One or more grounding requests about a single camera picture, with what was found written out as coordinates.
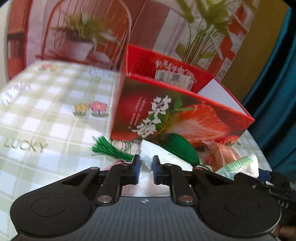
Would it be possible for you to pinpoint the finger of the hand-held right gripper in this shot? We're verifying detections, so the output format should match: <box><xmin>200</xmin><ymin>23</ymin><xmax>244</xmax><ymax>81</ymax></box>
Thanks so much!
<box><xmin>257</xmin><ymin>170</ymin><xmax>273</xmax><ymax>183</ymax></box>
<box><xmin>233</xmin><ymin>171</ymin><xmax>296</xmax><ymax>210</ymax></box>

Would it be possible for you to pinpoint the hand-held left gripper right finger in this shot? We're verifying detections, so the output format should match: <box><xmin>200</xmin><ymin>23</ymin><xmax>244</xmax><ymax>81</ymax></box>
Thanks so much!
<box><xmin>151</xmin><ymin>156</ymin><xmax>234</xmax><ymax>206</ymax></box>

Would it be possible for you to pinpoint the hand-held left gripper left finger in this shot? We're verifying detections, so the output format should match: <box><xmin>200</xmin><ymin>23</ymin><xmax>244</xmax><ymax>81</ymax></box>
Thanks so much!
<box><xmin>60</xmin><ymin>155</ymin><xmax>141</xmax><ymax>207</ymax></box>

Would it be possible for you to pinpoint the white tissue packet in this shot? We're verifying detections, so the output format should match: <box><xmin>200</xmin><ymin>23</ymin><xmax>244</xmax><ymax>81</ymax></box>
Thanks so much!
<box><xmin>140</xmin><ymin>139</ymin><xmax>193</xmax><ymax>173</ymax></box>

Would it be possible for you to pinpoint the tissue pack with green label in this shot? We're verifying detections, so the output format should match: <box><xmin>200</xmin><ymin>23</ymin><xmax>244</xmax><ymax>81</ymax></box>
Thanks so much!
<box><xmin>215</xmin><ymin>155</ymin><xmax>259</xmax><ymax>179</ymax></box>

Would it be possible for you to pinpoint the red strawberry print box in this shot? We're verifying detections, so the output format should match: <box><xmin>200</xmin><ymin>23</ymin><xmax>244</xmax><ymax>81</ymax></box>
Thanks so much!
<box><xmin>110</xmin><ymin>44</ymin><xmax>255</xmax><ymax>149</ymax></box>

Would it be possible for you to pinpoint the person's right hand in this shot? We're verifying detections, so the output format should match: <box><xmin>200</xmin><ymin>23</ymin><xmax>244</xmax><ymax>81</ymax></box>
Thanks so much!
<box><xmin>276</xmin><ymin>225</ymin><xmax>296</xmax><ymax>241</ymax></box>

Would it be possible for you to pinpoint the green fabric sachet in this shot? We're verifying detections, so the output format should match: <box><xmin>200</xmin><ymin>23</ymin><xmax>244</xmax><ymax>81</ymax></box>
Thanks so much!
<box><xmin>166</xmin><ymin>133</ymin><xmax>200</xmax><ymax>167</ymax></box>

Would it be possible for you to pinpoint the green tassel charm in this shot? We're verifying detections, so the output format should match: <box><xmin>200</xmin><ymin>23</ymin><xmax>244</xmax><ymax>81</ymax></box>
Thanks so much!
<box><xmin>91</xmin><ymin>136</ymin><xmax>142</xmax><ymax>163</ymax></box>

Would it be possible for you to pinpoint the brown snack packet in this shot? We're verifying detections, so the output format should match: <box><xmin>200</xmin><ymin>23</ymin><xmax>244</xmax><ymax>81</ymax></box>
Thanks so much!
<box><xmin>202</xmin><ymin>141</ymin><xmax>242</xmax><ymax>172</ymax></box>

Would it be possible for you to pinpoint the teal curtain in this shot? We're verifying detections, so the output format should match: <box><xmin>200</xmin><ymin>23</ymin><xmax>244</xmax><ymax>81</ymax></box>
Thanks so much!
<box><xmin>240</xmin><ymin>7</ymin><xmax>296</xmax><ymax>176</ymax></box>

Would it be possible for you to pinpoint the checkered tablecloth with cartoon print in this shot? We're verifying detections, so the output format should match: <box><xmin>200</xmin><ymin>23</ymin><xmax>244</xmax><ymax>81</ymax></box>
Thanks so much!
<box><xmin>0</xmin><ymin>60</ymin><xmax>273</xmax><ymax>209</ymax></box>

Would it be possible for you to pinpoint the wall poster of room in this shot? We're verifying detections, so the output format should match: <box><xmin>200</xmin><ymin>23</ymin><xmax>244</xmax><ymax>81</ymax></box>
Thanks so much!
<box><xmin>7</xmin><ymin>0</ymin><xmax>262</xmax><ymax>80</ymax></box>

